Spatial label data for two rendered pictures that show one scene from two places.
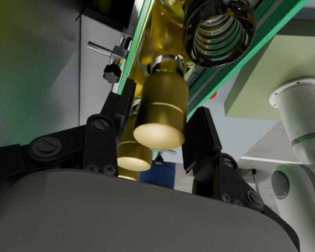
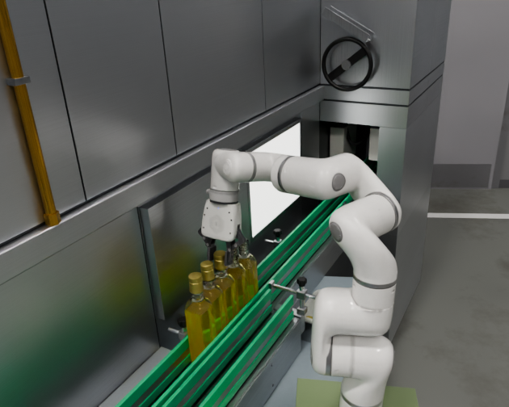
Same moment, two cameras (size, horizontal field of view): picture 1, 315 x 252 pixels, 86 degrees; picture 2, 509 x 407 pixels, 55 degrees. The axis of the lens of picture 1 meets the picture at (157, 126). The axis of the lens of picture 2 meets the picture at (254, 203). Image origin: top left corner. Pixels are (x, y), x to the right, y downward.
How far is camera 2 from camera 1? 137 cm
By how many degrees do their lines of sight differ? 120
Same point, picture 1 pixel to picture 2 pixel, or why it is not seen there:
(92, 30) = (161, 354)
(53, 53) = (171, 291)
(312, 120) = not seen: hidden behind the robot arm
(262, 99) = not seen: outside the picture
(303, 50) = (326, 389)
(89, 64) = (140, 374)
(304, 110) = not seen: hidden behind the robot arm
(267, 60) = (303, 396)
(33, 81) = (169, 279)
